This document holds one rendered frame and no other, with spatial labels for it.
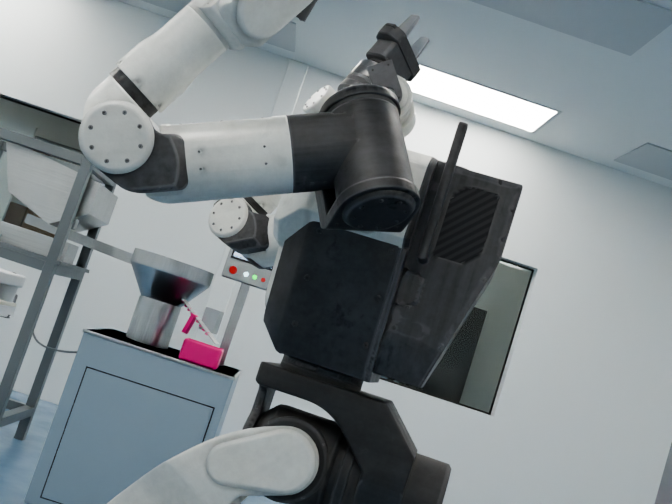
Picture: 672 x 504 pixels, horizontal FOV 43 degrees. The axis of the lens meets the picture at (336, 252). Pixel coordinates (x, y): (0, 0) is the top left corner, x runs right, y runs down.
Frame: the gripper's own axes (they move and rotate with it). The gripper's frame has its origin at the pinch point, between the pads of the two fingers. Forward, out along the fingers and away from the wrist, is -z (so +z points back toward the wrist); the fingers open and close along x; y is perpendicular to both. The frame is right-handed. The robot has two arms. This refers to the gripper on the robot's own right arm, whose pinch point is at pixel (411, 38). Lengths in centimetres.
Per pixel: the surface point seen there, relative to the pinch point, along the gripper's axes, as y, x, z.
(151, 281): 178, -130, 35
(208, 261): 358, -295, -37
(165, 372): 146, -140, 61
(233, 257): 174, -151, 2
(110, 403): 156, -137, 84
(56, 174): 275, -116, 15
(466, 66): 220, -234, -208
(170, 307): 174, -143, 38
